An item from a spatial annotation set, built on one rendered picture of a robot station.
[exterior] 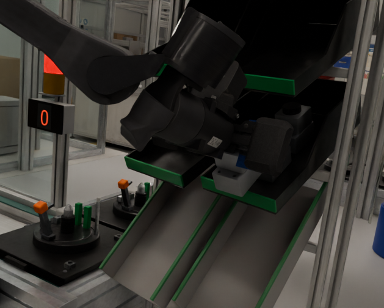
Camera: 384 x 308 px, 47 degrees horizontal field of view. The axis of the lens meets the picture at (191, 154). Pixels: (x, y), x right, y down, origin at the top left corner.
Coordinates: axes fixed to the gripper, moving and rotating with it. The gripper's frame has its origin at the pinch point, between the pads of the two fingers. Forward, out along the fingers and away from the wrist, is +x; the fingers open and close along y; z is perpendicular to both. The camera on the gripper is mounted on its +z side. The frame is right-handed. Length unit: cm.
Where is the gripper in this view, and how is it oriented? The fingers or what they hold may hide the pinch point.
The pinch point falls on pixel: (235, 144)
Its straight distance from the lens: 58.7
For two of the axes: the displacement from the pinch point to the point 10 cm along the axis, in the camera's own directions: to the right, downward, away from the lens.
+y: -7.8, -2.0, 5.9
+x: 5.6, 2.2, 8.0
